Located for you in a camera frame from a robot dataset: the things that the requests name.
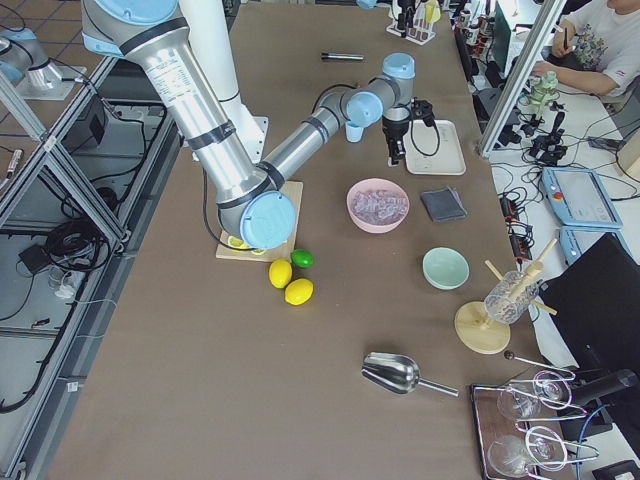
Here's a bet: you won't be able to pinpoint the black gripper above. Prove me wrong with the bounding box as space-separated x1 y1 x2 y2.
397 0 416 25
382 98 434 166

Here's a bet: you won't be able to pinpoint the wine glass rack tray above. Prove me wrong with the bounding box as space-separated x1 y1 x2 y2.
469 382 551 479

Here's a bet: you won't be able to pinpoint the lower teach pendant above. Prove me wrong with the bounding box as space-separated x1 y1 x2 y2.
559 226 622 266

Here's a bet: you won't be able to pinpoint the upper teach pendant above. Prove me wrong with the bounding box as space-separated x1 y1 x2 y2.
541 167 623 230

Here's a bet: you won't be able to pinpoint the white wire cup rack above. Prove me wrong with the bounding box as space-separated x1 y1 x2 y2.
386 1 440 45

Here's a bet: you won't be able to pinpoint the wooden cup tree stand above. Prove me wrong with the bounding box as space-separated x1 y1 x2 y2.
454 238 557 354

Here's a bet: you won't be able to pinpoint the lower lemon slice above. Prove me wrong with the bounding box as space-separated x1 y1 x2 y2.
227 236 249 250

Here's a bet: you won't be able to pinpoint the grey folded cloth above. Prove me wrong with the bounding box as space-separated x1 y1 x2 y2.
420 186 467 222

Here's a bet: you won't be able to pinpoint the wooden cutting board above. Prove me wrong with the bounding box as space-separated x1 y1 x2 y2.
215 181 303 262

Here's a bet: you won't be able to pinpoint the steel muddler black tip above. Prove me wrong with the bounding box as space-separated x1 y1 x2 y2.
320 52 364 62

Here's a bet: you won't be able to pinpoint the cream rabbit tray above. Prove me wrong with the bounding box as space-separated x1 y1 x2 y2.
404 119 466 176

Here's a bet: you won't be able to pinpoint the pink bowl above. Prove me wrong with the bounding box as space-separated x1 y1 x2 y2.
346 178 410 234

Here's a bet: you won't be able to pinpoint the black monitor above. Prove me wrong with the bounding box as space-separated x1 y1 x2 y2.
541 233 639 372

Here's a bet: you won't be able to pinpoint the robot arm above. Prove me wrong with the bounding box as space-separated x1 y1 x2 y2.
81 1 415 250
356 0 416 29

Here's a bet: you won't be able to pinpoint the whole yellow lemon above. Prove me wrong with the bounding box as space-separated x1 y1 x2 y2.
268 258 293 289

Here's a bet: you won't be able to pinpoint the green lime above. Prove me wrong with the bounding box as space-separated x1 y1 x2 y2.
290 249 315 268

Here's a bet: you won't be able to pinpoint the seated person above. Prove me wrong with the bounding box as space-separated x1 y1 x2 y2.
531 0 639 97

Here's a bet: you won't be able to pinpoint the clear textured glass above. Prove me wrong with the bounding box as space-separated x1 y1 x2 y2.
484 271 539 325

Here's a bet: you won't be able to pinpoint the light blue plastic cup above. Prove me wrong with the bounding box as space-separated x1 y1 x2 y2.
345 121 364 143

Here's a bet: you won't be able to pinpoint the clear ice cubes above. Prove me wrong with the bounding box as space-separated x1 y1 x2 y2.
350 189 409 225

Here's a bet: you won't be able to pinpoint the steel ice scoop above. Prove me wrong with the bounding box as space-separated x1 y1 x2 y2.
361 352 459 397

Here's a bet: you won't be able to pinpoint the lower wine glass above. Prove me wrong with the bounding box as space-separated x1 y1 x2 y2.
487 426 568 479

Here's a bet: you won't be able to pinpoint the teach pendant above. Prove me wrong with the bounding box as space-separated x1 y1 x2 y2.
559 226 622 266
541 167 623 230

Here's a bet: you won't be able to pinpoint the upper wine glass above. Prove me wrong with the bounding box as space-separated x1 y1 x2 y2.
497 370 571 421

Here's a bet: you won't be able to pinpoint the aluminium frame post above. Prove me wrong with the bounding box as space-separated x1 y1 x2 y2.
477 0 566 160

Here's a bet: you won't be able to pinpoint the mint green bowl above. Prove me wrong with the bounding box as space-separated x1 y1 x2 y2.
422 247 470 290

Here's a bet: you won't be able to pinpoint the brown table mat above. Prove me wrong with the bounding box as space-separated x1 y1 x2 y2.
48 3 539 479

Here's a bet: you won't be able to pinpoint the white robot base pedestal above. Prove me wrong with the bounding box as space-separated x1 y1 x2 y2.
179 0 268 164

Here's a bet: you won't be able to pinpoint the aluminium frame enclosure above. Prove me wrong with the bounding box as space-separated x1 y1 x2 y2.
1 47 179 479

